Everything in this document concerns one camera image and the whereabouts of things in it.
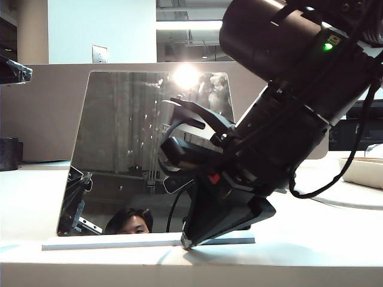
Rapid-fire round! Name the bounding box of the beige paper tray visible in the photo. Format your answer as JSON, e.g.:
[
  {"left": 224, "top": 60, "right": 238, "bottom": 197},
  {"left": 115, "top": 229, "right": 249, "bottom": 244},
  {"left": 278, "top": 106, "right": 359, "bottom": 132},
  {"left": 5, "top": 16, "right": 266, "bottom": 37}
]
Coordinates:
[{"left": 338, "top": 157, "right": 383, "bottom": 190}]

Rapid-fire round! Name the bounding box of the brown desk divider panel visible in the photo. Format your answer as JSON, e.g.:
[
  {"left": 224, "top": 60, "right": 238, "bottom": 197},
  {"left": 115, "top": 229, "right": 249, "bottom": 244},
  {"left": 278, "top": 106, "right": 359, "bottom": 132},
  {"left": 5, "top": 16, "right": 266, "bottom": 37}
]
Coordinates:
[{"left": 0, "top": 61, "right": 330, "bottom": 164}]

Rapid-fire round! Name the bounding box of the grey cable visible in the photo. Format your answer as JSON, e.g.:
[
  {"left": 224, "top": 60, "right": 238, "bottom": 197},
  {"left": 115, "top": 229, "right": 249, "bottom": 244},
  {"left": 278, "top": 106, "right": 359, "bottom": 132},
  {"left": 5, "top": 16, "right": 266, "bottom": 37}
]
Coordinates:
[{"left": 311, "top": 193, "right": 383, "bottom": 210}]

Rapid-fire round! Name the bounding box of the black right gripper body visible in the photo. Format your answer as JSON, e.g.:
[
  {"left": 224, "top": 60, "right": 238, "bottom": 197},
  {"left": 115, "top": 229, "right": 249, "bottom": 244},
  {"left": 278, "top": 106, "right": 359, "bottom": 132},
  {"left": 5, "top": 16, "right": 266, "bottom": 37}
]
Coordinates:
[{"left": 196, "top": 85, "right": 333, "bottom": 201}]

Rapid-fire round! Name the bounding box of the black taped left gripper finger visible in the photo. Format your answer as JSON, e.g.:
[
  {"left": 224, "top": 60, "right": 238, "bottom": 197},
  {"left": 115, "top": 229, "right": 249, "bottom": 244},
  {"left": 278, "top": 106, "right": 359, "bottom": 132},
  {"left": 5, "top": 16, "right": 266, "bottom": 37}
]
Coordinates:
[{"left": 0, "top": 55, "right": 34, "bottom": 86}]

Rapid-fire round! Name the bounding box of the square mirror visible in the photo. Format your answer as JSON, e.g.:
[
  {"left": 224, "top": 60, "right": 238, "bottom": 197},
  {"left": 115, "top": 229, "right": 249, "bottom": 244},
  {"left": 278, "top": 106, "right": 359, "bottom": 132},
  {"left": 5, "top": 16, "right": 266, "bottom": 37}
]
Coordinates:
[{"left": 41, "top": 71, "right": 256, "bottom": 251}]

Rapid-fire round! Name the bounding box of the black office chair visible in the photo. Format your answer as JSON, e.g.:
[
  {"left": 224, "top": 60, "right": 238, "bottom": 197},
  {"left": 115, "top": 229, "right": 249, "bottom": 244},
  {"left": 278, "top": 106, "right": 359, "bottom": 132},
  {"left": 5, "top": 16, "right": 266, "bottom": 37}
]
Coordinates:
[
  {"left": 348, "top": 100, "right": 383, "bottom": 152},
  {"left": 329, "top": 118, "right": 358, "bottom": 152}
]

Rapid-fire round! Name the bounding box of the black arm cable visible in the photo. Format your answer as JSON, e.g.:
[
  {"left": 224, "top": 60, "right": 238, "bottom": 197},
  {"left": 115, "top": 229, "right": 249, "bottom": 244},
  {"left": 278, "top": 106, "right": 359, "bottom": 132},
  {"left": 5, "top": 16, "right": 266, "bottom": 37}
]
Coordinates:
[{"left": 288, "top": 80, "right": 383, "bottom": 200}]

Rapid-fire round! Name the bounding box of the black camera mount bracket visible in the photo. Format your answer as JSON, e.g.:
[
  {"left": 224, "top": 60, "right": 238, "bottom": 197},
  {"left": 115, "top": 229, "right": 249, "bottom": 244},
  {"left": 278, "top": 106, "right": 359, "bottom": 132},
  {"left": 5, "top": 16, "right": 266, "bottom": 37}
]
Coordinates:
[{"left": 169, "top": 97, "right": 238, "bottom": 142}]

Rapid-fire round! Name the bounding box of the long ceiling strip light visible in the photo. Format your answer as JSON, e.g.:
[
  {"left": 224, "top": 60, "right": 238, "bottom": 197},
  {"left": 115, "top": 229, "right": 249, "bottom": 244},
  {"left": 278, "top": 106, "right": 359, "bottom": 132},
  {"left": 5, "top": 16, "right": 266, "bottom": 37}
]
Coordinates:
[{"left": 156, "top": 20, "right": 224, "bottom": 30}]

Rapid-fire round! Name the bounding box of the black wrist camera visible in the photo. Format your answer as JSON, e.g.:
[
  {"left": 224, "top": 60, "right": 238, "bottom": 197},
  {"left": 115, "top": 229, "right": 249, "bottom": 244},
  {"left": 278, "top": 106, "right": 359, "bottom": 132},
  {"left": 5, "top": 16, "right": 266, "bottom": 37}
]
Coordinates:
[{"left": 160, "top": 136, "right": 224, "bottom": 173}]

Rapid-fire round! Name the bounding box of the white crumpled wrapper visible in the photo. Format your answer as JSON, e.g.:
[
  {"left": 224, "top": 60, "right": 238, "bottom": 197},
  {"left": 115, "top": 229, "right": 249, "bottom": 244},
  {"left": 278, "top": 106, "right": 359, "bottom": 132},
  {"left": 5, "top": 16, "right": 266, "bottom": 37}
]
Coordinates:
[{"left": 363, "top": 143, "right": 383, "bottom": 158}]

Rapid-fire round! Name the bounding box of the black round container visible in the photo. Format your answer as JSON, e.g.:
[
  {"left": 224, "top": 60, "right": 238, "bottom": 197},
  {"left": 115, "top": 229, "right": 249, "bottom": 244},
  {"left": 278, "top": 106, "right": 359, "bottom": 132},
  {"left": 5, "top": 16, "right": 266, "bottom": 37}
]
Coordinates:
[{"left": 0, "top": 137, "right": 24, "bottom": 172}]

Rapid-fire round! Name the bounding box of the metal wall switch plate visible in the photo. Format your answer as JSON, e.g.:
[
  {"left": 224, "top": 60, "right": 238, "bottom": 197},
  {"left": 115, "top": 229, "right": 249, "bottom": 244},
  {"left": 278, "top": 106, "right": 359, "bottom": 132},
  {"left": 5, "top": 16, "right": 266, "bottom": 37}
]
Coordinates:
[{"left": 92, "top": 44, "right": 109, "bottom": 64}]

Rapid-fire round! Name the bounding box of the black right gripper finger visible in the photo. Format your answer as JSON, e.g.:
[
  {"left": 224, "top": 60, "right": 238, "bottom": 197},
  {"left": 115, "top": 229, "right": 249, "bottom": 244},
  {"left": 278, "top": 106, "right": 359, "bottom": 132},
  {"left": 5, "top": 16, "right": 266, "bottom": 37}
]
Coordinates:
[
  {"left": 181, "top": 178, "right": 250, "bottom": 251},
  {"left": 209, "top": 196, "right": 276, "bottom": 240}
]

